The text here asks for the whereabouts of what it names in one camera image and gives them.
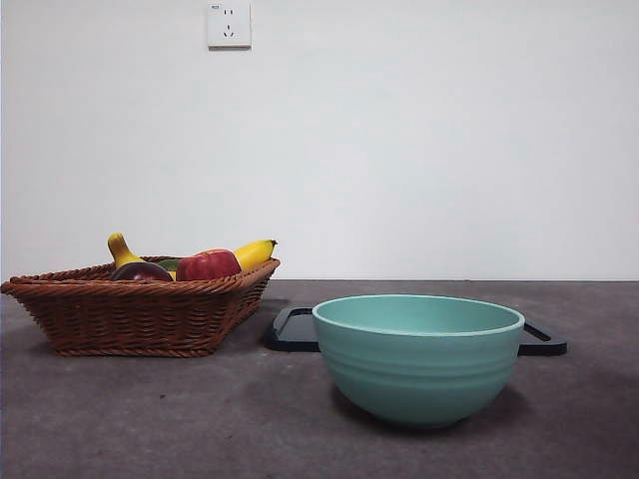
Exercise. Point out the white wall socket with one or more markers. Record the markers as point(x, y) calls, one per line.
point(229, 25)

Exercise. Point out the black rectangular tray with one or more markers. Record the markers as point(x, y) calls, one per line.
point(294, 335)

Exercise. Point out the green avocado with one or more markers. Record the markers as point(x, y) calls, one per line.
point(169, 264)

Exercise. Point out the yellow banana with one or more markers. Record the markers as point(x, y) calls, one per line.
point(254, 253)

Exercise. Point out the brown wicker basket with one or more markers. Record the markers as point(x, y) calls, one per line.
point(130, 319)

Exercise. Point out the teal ceramic bowl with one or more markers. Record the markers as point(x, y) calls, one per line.
point(419, 379)

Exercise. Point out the dark purple plum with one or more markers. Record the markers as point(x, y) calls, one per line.
point(141, 272)

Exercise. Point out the red apple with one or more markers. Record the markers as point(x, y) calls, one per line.
point(207, 265)

